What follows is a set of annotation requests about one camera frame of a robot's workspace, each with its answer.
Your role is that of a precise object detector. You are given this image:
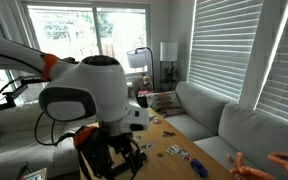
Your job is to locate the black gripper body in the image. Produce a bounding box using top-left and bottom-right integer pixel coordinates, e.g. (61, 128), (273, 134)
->
(107, 132), (135, 158)

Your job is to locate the small grey picture card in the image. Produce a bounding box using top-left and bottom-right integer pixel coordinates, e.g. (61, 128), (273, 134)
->
(139, 141), (155, 151)

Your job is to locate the small dark flat object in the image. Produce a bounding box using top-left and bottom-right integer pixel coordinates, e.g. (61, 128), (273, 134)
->
(162, 130), (177, 139)

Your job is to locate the red book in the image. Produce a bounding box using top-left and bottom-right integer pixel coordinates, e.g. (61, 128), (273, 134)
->
(137, 88), (155, 98)

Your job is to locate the patterned throw cushion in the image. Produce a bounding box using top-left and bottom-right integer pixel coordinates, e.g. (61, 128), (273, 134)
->
(146, 90), (186, 119)

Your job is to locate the blue toy car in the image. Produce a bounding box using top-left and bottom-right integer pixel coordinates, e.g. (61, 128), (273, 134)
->
(190, 158), (209, 178)

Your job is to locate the small brown toy figure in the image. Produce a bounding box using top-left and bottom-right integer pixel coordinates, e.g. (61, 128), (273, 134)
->
(140, 74), (154, 91)

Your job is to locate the dark green house plant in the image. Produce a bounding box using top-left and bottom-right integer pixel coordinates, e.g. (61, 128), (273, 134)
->
(163, 63), (181, 92)

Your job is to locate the framed tablet with stand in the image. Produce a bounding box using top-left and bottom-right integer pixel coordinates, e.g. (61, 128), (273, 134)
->
(16, 161), (48, 180)

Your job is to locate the arched lamp white shade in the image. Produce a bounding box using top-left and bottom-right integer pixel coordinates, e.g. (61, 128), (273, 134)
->
(126, 46), (155, 91)

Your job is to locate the white fabric sofa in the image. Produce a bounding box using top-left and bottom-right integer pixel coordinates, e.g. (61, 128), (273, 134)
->
(0, 99), (98, 179)

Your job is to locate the white table lamp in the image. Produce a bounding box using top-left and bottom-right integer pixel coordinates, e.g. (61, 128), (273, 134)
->
(159, 41), (179, 92)

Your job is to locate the grey fabric sofa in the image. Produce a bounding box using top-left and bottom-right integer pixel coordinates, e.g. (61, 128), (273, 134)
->
(165, 80), (288, 180)

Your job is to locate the orange toy octopus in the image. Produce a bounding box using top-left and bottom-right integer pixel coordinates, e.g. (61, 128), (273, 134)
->
(226, 151), (288, 180)

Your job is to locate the wide white window blind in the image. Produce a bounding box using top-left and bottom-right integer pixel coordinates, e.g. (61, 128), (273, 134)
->
(187, 0), (264, 102)

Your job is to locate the narrow white window blind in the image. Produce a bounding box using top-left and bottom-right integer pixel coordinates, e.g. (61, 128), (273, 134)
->
(255, 0), (288, 126)

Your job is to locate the black wrist camera pack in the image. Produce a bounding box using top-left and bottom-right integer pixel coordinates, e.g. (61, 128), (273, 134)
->
(73, 125), (113, 180)

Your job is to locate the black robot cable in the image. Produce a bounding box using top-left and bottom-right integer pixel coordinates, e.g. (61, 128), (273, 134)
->
(33, 111), (76, 148)

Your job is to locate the white sliding window frame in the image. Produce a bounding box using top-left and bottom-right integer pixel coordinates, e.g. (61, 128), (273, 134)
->
(21, 1), (152, 81)

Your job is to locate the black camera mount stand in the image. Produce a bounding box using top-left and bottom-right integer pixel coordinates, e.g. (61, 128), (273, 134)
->
(0, 75), (45, 116)

